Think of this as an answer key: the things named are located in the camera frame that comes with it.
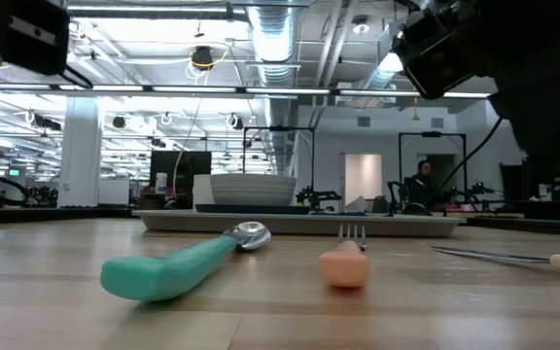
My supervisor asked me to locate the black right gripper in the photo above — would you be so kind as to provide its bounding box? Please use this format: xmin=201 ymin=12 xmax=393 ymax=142
xmin=471 ymin=0 xmax=560 ymax=158

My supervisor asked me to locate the orange-handled metal fork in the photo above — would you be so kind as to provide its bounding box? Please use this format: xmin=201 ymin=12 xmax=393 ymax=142
xmin=318 ymin=224 xmax=371 ymax=290

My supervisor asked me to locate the white ceramic bowl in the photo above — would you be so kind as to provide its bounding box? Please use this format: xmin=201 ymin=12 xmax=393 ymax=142
xmin=209 ymin=172 xmax=298 ymax=207

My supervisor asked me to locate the teal-handled metal spoon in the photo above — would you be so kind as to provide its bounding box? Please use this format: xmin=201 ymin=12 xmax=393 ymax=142
xmin=99 ymin=221 xmax=273 ymax=303

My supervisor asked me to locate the grey plastic serving tray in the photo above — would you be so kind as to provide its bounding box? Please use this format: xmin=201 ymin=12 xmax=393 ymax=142
xmin=131 ymin=209 xmax=468 ymax=239

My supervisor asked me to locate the black equipment rack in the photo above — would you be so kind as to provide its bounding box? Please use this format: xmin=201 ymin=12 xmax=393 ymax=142
xmin=498 ymin=155 xmax=560 ymax=223

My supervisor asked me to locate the white structural column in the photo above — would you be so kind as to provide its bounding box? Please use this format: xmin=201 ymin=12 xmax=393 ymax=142
xmin=57 ymin=95 xmax=104 ymax=209

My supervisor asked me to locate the person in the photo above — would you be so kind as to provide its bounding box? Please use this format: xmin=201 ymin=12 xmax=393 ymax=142
xmin=402 ymin=159 xmax=438 ymax=209

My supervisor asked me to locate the white door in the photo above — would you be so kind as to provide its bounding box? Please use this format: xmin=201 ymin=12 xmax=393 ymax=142
xmin=343 ymin=153 xmax=384 ymax=214

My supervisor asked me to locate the white storage box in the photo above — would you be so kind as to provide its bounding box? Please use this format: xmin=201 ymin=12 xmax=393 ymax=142
xmin=96 ymin=178 xmax=131 ymax=207

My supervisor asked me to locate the long ceiling light strip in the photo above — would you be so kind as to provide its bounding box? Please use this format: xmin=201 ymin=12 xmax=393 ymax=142
xmin=0 ymin=81 xmax=494 ymax=101

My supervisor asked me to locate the black round ceiling fixture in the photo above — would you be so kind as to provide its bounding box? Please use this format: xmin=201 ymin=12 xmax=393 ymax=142
xmin=191 ymin=45 xmax=216 ymax=70

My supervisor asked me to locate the black computer monitor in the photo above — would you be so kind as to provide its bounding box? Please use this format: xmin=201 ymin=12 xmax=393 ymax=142
xmin=149 ymin=150 xmax=213 ymax=195

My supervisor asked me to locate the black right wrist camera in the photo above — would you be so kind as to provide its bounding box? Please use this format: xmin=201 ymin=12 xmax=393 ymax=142
xmin=393 ymin=8 xmax=474 ymax=102

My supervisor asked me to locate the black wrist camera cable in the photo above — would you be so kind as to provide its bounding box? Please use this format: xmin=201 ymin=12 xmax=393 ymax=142
xmin=424 ymin=118 xmax=504 ymax=208

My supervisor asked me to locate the black metal rig frame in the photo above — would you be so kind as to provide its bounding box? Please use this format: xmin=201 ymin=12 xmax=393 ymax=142
xmin=241 ymin=124 xmax=317 ymax=211
xmin=397 ymin=130 xmax=469 ymax=215

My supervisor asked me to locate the silver slanted ventilation duct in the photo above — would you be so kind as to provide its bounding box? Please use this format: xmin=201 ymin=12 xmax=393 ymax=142
xmin=365 ymin=18 xmax=407 ymax=91

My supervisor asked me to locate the black aluminium table frame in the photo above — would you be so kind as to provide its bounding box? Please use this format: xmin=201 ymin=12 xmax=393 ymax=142
xmin=0 ymin=207 xmax=560 ymax=239

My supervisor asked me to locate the silver round ventilation duct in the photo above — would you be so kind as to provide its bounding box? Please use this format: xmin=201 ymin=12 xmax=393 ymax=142
xmin=244 ymin=0 xmax=301 ymax=176

